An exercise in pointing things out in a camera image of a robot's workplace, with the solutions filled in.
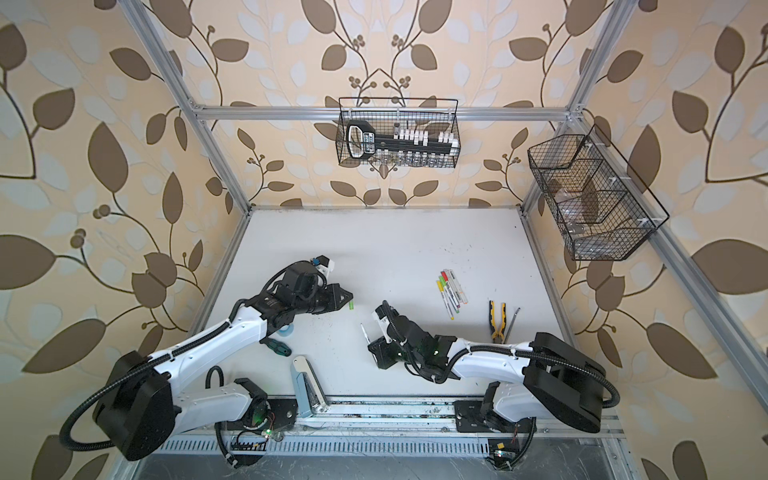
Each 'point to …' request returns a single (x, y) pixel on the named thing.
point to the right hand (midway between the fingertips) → (369, 350)
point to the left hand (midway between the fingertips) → (355, 294)
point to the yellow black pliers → (492, 321)
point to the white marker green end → (443, 282)
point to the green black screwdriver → (277, 346)
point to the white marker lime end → (365, 333)
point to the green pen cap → (351, 305)
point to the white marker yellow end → (441, 289)
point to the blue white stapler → (311, 395)
